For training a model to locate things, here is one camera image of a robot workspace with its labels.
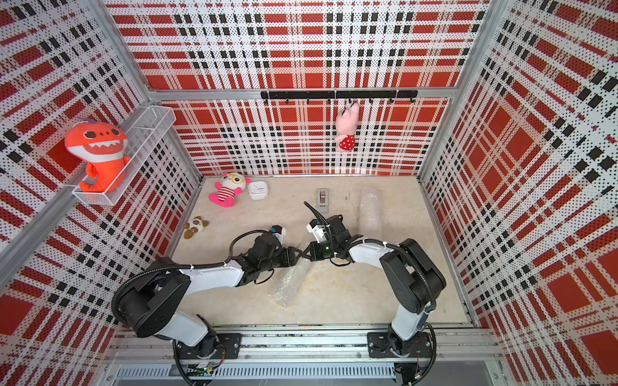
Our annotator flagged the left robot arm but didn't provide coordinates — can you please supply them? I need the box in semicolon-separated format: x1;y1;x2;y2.
111;225;304;347

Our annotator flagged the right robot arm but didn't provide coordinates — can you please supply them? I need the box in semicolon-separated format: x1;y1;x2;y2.
302;203;447;358

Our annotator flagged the white alarm clock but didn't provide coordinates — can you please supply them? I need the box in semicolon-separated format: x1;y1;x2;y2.
247;180;270;200

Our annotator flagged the brown white plush dog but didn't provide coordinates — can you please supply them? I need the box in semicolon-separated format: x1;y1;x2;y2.
183;216;209;240

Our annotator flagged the pink striped plush doll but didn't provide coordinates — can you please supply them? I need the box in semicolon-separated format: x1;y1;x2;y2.
209;172;251;208

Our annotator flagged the pink pig plush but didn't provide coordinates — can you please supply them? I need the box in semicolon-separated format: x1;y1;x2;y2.
335;102;360;152

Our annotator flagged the orange shark plush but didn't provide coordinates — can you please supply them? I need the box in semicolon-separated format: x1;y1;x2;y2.
64;119;130;193

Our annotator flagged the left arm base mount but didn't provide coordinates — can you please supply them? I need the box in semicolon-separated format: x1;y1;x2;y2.
173;333;242;360

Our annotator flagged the aluminium front rail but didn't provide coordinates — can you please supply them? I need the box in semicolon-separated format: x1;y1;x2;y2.
96;323;510;385

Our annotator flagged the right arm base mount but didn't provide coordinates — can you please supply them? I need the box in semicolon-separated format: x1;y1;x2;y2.
367;331;435;359

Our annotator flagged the black hook rail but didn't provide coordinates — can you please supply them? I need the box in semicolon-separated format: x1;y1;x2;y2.
260;89;418;103

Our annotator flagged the clear acrylic wall shelf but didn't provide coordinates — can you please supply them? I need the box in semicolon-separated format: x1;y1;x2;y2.
65;106;175;206

